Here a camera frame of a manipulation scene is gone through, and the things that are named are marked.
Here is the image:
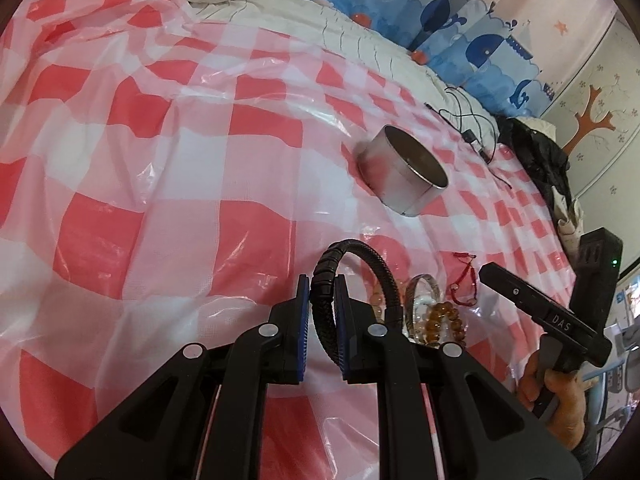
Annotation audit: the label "black jacket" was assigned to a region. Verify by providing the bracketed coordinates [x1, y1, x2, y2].
[495, 116, 581, 221]

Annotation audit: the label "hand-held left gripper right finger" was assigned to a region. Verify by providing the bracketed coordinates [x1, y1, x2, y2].
[334, 275, 583, 480]

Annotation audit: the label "brown tree wall sticker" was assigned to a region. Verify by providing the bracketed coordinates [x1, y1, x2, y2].
[562, 85, 616, 153]

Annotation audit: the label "red white checkered plastic tablecloth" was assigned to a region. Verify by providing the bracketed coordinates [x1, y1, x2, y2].
[0, 0, 591, 480]

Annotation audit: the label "person's right hand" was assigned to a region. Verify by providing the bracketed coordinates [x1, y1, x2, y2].
[517, 347, 600, 455]

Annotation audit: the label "black cable with adapter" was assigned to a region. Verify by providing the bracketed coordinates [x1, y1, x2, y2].
[445, 105, 513, 191]
[425, 87, 481, 143]

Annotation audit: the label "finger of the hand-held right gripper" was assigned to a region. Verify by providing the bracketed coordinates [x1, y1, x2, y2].
[479, 262, 551, 322]

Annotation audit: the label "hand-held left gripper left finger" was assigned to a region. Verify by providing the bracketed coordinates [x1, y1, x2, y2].
[54, 274, 309, 480]

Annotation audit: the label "round metal tin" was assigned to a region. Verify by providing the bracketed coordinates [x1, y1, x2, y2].
[356, 125, 449, 217]

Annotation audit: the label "brown bead bracelet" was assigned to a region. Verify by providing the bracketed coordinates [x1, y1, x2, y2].
[415, 301, 471, 348]

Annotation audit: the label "beige dotted cloth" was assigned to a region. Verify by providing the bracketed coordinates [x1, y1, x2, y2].
[557, 200, 588, 261]

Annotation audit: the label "black braided leather bracelet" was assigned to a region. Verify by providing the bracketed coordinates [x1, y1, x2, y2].
[310, 240, 403, 367]

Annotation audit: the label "cream cloth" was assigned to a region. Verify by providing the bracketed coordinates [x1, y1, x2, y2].
[520, 117, 557, 138]

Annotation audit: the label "red cord bracelet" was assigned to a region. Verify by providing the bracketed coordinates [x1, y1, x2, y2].
[448, 251, 482, 308]

